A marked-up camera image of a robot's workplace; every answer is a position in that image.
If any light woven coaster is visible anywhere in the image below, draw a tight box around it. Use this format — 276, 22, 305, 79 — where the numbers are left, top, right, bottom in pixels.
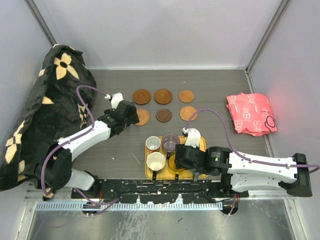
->
135, 108, 150, 126

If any dark walnut coaster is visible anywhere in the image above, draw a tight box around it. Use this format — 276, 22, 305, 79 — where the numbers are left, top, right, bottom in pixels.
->
155, 108, 172, 123

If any dark brown ringed coaster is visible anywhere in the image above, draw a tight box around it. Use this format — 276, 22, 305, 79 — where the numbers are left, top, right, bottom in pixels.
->
154, 88, 173, 105

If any light wooden coaster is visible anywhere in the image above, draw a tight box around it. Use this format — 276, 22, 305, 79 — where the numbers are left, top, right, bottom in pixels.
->
178, 90, 195, 103
179, 106, 197, 121

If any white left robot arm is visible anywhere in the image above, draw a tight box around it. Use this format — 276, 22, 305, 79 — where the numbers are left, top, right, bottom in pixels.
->
34, 100, 139, 198

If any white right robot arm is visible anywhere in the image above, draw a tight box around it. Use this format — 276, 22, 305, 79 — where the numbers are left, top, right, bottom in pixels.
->
174, 144, 313, 198

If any yellow mug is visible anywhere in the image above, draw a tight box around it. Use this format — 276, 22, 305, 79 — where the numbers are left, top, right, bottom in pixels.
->
168, 154, 185, 182

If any grey mug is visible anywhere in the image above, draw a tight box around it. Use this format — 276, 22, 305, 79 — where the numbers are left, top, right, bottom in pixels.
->
193, 170, 200, 182

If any purple glass mug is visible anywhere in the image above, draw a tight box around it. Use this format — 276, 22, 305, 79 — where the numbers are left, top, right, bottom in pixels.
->
161, 133, 181, 160

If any yellow plastic tray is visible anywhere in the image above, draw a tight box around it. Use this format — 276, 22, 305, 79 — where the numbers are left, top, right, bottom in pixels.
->
144, 136, 208, 180

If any large white mug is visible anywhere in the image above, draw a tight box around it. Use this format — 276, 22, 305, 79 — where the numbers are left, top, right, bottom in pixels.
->
146, 152, 166, 181

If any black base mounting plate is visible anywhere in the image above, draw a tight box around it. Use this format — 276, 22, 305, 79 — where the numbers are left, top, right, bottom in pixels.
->
82, 179, 249, 204

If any small white mug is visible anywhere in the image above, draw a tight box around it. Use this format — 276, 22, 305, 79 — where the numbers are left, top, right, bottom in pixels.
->
145, 136, 161, 154

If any black floral plush blanket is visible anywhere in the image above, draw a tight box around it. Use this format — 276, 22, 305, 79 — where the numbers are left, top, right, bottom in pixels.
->
0, 44, 97, 191

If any pink patterned plastic package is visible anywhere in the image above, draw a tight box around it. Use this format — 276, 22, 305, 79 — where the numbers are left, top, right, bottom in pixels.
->
226, 93, 278, 137

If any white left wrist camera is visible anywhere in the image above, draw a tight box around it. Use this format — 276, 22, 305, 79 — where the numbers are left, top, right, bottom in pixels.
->
104, 92, 124, 109

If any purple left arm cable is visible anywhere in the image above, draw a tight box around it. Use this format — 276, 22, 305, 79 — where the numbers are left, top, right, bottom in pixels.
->
41, 85, 121, 217

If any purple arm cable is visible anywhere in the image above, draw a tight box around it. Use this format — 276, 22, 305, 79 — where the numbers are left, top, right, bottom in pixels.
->
183, 108, 320, 216
41, 85, 121, 217

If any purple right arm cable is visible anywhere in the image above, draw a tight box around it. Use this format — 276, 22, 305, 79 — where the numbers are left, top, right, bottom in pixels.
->
183, 108, 320, 216

